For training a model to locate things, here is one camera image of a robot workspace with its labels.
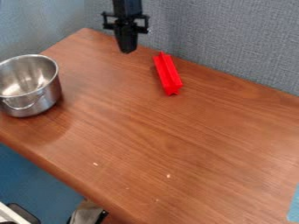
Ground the stainless steel pot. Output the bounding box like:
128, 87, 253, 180
0, 54, 62, 117

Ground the black object at bottom left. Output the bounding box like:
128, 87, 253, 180
7, 203, 42, 224

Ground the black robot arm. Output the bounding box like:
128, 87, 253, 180
102, 0, 150, 53

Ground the red star-shaped block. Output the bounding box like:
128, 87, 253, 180
154, 52, 183, 95

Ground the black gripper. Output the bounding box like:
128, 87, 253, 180
102, 12, 150, 53

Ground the white object at corner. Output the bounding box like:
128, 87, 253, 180
0, 202, 31, 224

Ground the grey table leg bracket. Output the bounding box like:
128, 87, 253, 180
67, 199, 108, 224

